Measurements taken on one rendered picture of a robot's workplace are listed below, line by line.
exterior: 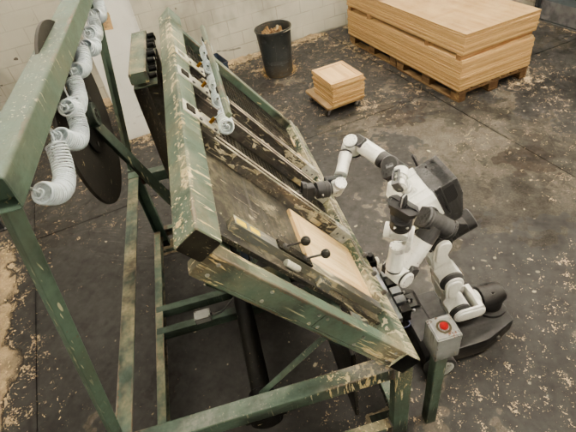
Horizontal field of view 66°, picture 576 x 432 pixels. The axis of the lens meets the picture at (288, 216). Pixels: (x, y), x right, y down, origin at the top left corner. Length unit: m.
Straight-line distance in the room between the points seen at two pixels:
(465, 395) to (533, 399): 0.38
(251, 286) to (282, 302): 0.15
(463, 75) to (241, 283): 4.45
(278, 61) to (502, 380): 4.82
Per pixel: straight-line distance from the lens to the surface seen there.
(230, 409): 2.18
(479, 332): 3.11
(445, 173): 2.15
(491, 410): 3.06
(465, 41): 5.35
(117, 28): 5.50
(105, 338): 3.73
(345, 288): 1.99
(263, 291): 1.48
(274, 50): 6.37
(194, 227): 1.25
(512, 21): 5.74
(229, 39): 7.32
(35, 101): 1.52
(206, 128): 1.93
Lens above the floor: 2.70
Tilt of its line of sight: 41 degrees down
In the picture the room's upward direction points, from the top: 10 degrees counter-clockwise
